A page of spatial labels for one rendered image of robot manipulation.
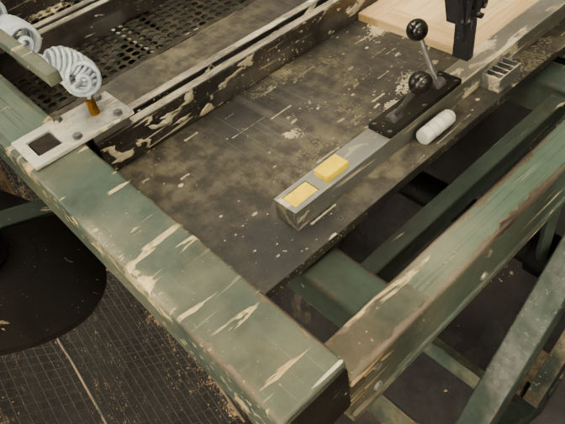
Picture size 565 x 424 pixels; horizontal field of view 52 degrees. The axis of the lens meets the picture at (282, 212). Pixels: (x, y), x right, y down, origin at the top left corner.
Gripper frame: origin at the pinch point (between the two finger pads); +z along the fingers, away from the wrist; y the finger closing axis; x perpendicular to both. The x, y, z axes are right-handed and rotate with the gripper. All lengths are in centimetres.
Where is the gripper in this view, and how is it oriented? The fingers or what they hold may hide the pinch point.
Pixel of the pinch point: (464, 38)
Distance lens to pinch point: 101.0
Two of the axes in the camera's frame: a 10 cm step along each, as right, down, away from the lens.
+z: 1.3, 6.9, 7.1
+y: 7.3, -5.6, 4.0
